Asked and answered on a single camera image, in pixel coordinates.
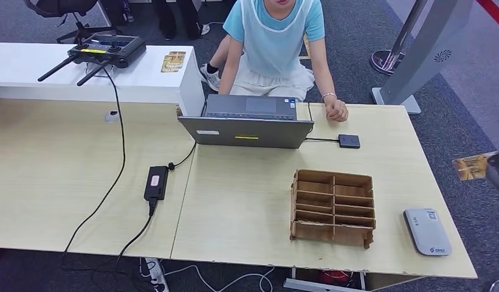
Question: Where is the person's left hand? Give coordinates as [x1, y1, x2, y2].
[325, 97, 349, 123]

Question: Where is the yellow autumn hotel card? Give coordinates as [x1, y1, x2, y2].
[452, 151, 498, 182]
[167, 51, 187, 68]
[160, 55, 182, 74]

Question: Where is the person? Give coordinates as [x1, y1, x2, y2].
[218, 0, 350, 123]
[199, 34, 234, 92]
[152, 0, 212, 41]

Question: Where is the white card reader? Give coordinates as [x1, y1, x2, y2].
[402, 207, 453, 257]

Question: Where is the brown wooden card organizer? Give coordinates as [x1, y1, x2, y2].
[289, 169, 376, 250]

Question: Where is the small black square device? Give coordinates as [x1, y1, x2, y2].
[338, 134, 361, 150]

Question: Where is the yellow floor tape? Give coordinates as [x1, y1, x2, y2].
[299, 34, 313, 61]

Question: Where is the grey laptop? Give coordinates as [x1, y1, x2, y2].
[177, 94, 315, 150]

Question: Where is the grey kiosk stand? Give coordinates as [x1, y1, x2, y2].
[371, 0, 475, 116]

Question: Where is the red object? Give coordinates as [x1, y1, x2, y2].
[322, 271, 355, 285]

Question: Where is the white metal desk leg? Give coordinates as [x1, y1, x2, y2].
[283, 278, 369, 292]

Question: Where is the black power adapter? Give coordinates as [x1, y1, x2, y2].
[143, 165, 170, 202]

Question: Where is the white counter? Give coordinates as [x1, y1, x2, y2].
[0, 42, 205, 117]

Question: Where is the black remote controller with antennas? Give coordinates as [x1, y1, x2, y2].
[36, 33, 147, 88]

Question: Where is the white power strip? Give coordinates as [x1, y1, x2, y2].
[143, 257, 170, 292]

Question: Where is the black office chair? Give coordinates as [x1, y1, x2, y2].
[23, 0, 123, 44]

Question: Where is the thin black device cable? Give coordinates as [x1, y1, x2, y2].
[305, 102, 340, 142]

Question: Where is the silver stanchion post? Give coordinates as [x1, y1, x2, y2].
[370, 0, 429, 76]

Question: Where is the black laptop charging cable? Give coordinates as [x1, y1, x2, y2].
[167, 141, 197, 172]

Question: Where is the black adapter mains cable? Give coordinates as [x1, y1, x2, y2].
[115, 199, 159, 261]

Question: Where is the black controller cable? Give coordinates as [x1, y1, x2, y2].
[63, 68, 127, 254]

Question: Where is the white cable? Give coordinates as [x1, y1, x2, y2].
[163, 265, 275, 292]

